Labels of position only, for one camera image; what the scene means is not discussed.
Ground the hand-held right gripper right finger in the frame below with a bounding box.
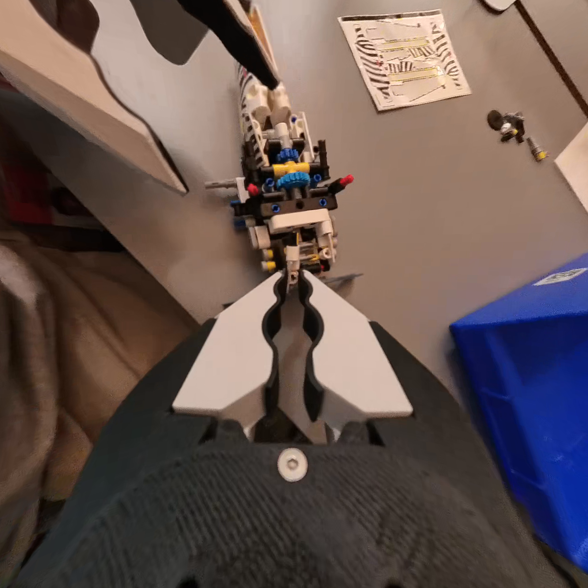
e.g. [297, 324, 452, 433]
[299, 270, 414, 422]

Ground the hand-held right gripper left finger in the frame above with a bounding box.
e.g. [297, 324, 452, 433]
[171, 271, 288, 421]

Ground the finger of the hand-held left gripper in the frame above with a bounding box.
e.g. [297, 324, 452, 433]
[0, 0, 189, 194]
[89, 0, 210, 66]

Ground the zebra-striped lego helicopter model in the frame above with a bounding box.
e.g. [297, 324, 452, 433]
[204, 5, 364, 295]

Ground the blue plastic storage bin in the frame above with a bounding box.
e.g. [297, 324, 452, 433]
[449, 253, 588, 561]

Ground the zebra-print sticker sheet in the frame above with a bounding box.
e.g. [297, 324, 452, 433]
[337, 9, 473, 112]

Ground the person's grey hoodie torso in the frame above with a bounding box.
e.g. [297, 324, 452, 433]
[0, 248, 47, 322]

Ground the white printed paper sheet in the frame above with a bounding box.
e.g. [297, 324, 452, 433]
[553, 122, 588, 203]

